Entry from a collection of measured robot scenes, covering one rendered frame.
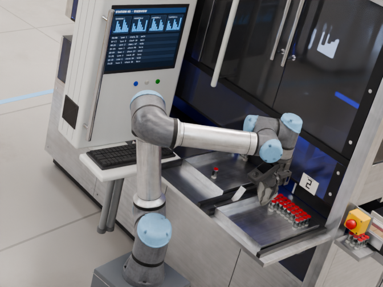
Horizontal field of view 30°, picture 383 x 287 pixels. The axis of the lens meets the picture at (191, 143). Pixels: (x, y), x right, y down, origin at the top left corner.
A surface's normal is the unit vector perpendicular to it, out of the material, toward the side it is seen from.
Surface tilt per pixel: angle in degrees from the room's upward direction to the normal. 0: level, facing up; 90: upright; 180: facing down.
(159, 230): 8
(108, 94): 90
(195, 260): 90
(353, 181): 90
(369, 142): 90
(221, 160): 0
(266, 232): 0
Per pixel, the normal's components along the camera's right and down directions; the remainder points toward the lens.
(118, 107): 0.59, 0.50
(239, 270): -0.74, 0.16
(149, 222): 0.24, -0.78
